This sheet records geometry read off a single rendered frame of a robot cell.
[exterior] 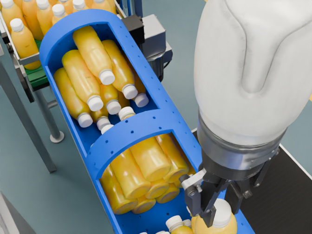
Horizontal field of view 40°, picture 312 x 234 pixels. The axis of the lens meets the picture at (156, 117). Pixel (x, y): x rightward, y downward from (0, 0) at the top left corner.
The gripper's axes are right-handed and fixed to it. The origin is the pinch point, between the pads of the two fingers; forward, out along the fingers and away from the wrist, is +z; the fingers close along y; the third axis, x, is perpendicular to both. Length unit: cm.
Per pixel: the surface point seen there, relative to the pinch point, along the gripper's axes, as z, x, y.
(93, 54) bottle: 28, 62, -1
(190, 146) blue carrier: 27.2, 23.6, 8.7
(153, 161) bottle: 28.0, 24.3, -0.7
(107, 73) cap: 30, 55, 0
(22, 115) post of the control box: 92, 101, -30
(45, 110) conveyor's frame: 117, 118, -20
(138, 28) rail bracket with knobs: 48, 83, 21
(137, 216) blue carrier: 49, 22, -8
